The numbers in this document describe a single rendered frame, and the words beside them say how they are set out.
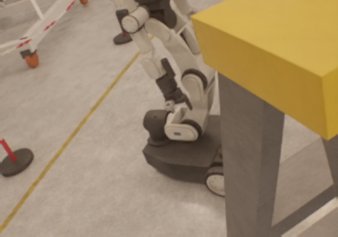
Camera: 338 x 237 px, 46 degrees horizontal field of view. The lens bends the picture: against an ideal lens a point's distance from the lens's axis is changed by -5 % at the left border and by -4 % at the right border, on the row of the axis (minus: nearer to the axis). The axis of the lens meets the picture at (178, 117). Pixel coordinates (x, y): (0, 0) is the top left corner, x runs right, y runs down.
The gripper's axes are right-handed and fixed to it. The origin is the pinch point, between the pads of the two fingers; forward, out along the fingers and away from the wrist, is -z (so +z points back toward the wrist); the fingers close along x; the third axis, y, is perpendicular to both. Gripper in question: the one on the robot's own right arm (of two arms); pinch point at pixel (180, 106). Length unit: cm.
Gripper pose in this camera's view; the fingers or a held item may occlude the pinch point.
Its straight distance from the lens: 202.0
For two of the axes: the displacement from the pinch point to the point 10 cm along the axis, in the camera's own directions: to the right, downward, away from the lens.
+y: 4.0, -6.2, 6.8
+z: -4.5, -7.8, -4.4
